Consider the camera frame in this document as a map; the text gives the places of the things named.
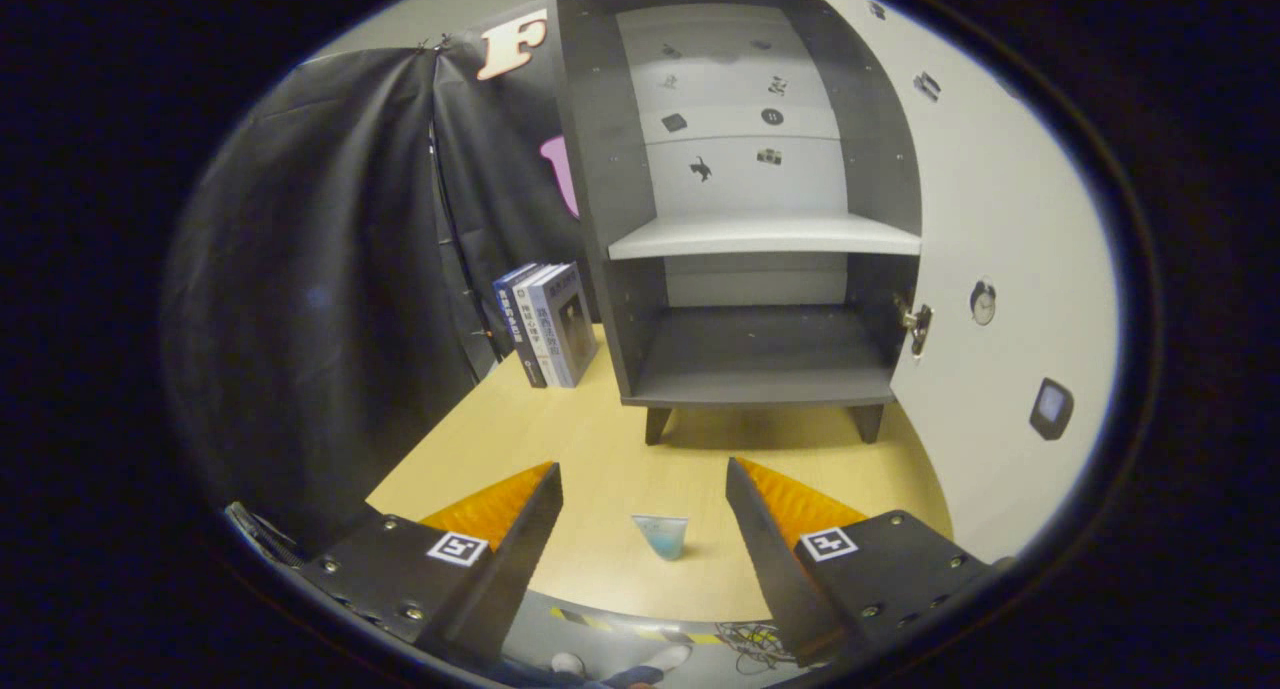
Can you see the black backdrop cloth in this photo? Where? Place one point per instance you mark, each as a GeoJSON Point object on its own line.
{"type": "Point", "coordinates": [330, 269]}

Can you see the grey cover book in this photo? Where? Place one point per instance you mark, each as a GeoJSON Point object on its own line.
{"type": "Point", "coordinates": [572, 319]}

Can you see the blue squeeze tube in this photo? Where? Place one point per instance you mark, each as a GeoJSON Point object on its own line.
{"type": "Point", "coordinates": [662, 537]}

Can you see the person's white shoe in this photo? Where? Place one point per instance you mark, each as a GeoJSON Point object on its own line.
{"type": "Point", "coordinates": [570, 663]}
{"type": "Point", "coordinates": [668, 657]}

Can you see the white cabinet door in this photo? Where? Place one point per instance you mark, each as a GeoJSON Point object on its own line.
{"type": "Point", "coordinates": [1000, 199]}

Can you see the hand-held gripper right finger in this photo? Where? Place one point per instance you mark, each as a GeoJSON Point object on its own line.
{"type": "Point", "coordinates": [775, 559]}

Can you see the grey cabinet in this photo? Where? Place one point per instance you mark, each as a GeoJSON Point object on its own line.
{"type": "Point", "coordinates": [760, 354]}

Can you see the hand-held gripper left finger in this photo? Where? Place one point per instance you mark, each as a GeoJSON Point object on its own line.
{"type": "Point", "coordinates": [510, 574]}

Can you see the metal door hinge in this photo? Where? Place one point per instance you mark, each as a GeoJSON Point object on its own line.
{"type": "Point", "coordinates": [915, 321]}

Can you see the white spine book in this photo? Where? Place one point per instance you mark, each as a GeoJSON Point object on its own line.
{"type": "Point", "coordinates": [535, 324]}

